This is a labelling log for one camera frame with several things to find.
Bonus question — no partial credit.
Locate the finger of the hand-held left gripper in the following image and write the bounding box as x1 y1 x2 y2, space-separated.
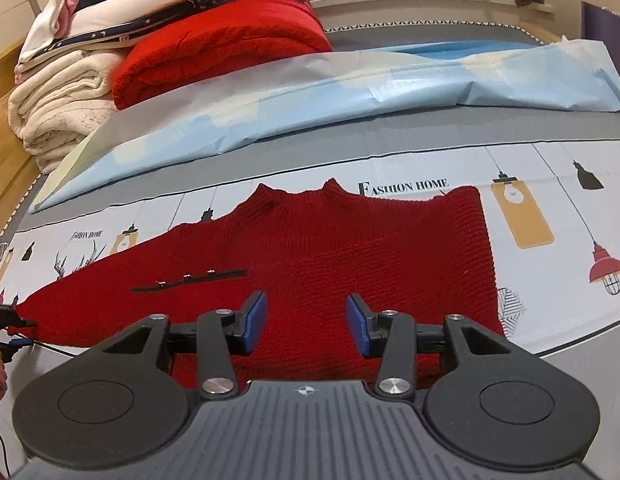
0 302 38 333
0 339 31 364

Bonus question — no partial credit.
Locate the white pink folded cloth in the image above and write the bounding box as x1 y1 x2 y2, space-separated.
17 0 83 69

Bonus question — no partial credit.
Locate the light blue quilt cover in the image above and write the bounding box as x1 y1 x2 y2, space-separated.
30 39 620 211

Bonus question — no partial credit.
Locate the cream speckled folded blanket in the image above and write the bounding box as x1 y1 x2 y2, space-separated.
17 95 121 174

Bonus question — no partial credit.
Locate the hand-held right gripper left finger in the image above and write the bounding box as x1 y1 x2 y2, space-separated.
94 291 269 397

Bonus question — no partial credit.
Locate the white quilt navy starred trim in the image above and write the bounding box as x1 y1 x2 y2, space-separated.
17 0 261 69

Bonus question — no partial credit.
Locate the dark red knit sweater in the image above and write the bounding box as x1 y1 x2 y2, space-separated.
12 178 507 391

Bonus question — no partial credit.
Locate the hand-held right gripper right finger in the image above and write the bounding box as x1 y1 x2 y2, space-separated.
345 294 513 397

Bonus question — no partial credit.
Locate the black cable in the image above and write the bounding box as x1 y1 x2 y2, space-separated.
0 402 13 479

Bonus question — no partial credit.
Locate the wooden bed frame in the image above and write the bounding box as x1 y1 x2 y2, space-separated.
0 30 46 241

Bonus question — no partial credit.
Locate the red folded blanket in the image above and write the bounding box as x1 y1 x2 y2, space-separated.
111 0 334 111

